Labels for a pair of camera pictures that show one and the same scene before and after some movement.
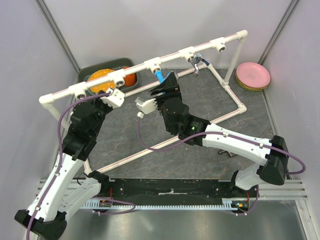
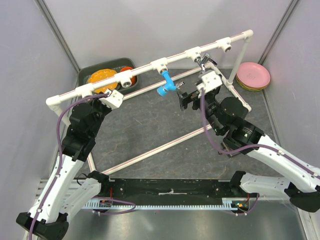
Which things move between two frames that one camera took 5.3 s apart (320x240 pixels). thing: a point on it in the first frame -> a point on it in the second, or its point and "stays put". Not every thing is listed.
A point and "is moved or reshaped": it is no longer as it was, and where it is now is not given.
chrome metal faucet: (195, 60) -> (205, 58)
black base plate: (176, 189) stays put
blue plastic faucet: (158, 73) is moved or reshaped
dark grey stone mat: (185, 122) stays put
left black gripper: (98, 100) stays put
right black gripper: (170, 83) -> (184, 99)
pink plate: (253, 75) stays put
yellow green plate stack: (256, 89) stays put
